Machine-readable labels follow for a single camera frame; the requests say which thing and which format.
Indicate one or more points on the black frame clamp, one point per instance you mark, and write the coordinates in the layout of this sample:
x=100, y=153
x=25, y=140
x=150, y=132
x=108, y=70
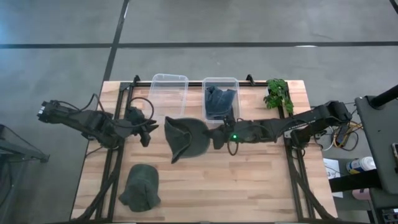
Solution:
x=249, y=79
x=136, y=78

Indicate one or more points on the black pole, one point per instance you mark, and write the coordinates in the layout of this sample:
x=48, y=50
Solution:
x=384, y=97

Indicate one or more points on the pink object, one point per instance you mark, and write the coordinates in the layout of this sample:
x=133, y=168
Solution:
x=360, y=194

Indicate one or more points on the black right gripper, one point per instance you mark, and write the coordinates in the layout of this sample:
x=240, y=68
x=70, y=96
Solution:
x=252, y=132

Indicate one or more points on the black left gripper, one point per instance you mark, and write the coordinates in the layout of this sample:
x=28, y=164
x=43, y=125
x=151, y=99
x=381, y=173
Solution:
x=135, y=127

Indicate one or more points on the clear plastic bin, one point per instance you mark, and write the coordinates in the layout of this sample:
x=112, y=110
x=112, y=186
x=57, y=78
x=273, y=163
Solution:
x=168, y=93
x=204, y=93

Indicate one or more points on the white spray can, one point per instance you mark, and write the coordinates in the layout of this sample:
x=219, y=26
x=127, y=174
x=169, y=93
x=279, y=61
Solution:
x=360, y=165

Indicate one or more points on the white paper sheet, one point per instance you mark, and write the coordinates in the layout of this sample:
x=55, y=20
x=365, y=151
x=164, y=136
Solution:
x=332, y=174

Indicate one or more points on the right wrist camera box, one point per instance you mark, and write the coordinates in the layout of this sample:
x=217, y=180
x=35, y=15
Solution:
x=235, y=137

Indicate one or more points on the grey desk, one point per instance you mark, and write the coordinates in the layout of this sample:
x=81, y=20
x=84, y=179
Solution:
x=379, y=140

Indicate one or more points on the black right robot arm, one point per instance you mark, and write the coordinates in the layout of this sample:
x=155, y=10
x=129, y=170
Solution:
x=280, y=126

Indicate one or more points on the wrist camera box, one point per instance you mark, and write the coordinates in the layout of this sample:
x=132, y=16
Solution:
x=235, y=137
x=134, y=112

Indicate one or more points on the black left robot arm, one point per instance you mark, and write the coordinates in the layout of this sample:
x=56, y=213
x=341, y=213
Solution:
x=87, y=119

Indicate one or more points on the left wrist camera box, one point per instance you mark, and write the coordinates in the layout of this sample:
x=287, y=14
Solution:
x=134, y=112

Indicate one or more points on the green artificial plant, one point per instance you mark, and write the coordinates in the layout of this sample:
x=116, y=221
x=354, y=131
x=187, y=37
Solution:
x=278, y=93

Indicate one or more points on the black power adapter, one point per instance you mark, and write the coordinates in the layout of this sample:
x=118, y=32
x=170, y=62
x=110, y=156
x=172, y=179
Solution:
x=343, y=134

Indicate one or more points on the dark green cap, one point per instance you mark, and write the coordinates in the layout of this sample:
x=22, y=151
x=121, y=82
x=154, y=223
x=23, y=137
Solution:
x=189, y=137
x=140, y=186

